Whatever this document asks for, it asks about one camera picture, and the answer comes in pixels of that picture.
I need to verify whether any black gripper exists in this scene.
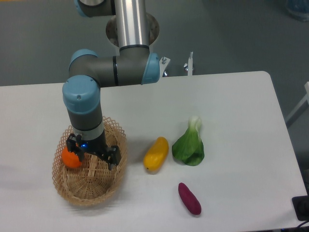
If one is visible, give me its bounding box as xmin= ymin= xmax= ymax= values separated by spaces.
xmin=66 ymin=131 xmax=121 ymax=171

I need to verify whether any orange fruit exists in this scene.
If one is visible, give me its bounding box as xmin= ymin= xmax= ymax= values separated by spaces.
xmin=61 ymin=146 xmax=82 ymax=168

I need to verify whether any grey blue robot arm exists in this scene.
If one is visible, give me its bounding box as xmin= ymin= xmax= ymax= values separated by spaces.
xmin=62 ymin=0 xmax=160 ymax=169

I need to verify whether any oval wicker basket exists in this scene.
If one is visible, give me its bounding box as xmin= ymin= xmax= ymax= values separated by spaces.
xmin=52 ymin=116 xmax=127 ymax=206

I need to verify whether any yellow mango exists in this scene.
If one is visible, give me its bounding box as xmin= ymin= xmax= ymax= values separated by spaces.
xmin=143 ymin=137 xmax=169 ymax=173

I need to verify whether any green bok choy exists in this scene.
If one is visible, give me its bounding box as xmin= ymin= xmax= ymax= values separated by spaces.
xmin=172 ymin=116 xmax=205 ymax=166

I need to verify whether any purple sweet potato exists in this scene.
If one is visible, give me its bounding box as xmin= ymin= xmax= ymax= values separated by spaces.
xmin=178 ymin=183 xmax=202 ymax=216

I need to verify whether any black device at edge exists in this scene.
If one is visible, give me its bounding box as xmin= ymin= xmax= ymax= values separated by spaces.
xmin=292 ymin=195 xmax=309 ymax=221

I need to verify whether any blue object top right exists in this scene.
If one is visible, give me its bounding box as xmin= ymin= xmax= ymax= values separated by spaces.
xmin=286 ymin=0 xmax=309 ymax=22

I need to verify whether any white frame at right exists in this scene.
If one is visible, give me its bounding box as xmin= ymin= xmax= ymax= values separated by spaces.
xmin=285 ymin=82 xmax=309 ymax=128

